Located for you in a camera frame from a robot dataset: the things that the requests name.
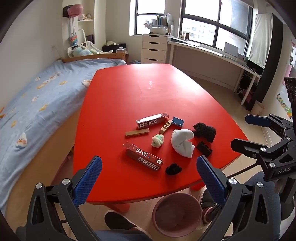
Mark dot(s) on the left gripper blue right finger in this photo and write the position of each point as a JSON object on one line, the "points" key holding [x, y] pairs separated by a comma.
{"points": [[214, 179]]}

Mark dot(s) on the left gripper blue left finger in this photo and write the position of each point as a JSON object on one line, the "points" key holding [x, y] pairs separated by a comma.
{"points": [[84, 180]]}

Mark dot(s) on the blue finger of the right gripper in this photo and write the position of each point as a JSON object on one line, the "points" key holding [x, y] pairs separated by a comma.
{"points": [[257, 120], [247, 148]]}

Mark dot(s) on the small black box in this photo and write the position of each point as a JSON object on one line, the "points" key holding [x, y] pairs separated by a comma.
{"points": [[204, 149]]}

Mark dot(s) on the black patterned sock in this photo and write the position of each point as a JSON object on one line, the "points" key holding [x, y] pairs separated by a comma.
{"points": [[203, 130]]}

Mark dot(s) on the small black sock ball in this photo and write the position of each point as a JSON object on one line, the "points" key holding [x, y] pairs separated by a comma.
{"points": [[173, 169]]}

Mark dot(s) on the white sock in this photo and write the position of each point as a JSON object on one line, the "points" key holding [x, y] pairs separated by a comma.
{"points": [[180, 140]]}

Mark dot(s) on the red SCRIPT carton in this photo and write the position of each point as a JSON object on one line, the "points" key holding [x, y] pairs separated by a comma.
{"points": [[143, 157]]}

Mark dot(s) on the green white paper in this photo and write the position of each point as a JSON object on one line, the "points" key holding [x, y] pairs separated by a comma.
{"points": [[157, 140]]}

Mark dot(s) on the small blue box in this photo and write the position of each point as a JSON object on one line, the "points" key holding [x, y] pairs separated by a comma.
{"points": [[177, 122]]}

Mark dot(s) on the notched wooden block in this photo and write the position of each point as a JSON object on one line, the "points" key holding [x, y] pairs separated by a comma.
{"points": [[165, 127]]}

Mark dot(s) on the red ISE BOX carton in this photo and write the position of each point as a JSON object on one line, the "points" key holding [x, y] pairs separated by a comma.
{"points": [[151, 120]]}

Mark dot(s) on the pink trash bin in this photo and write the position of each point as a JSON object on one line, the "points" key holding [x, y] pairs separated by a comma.
{"points": [[177, 215]]}

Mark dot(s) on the white bucket on floor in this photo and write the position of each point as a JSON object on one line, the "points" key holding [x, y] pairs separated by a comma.
{"points": [[257, 109]]}

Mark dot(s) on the person's leg dark trousers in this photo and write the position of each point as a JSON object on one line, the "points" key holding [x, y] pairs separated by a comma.
{"points": [[258, 215]]}

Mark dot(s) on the black shoe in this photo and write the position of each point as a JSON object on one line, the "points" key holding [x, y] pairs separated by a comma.
{"points": [[116, 221]]}

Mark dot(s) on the white desk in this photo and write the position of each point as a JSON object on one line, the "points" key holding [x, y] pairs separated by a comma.
{"points": [[210, 65]]}

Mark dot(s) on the bed with blue sheet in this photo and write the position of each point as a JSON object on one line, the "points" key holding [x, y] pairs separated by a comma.
{"points": [[38, 110]]}

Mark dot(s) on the white drawer cabinet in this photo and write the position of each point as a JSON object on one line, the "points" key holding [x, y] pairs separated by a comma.
{"points": [[154, 48]]}

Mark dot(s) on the black camera box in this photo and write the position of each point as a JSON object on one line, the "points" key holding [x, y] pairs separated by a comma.
{"points": [[290, 84]]}

